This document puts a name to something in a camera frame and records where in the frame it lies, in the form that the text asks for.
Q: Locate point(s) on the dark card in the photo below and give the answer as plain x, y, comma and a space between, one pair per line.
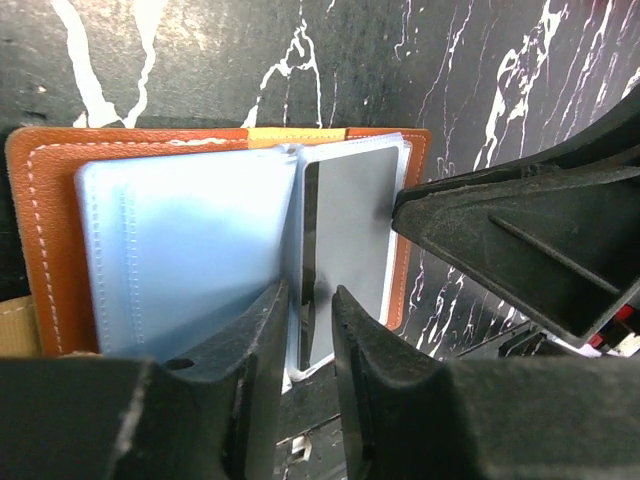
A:
346, 240

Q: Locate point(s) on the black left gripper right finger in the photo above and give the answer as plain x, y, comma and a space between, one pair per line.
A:
405, 415

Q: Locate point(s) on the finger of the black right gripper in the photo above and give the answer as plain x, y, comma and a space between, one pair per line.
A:
554, 234

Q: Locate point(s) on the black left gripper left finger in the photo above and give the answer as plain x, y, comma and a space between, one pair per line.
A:
210, 413

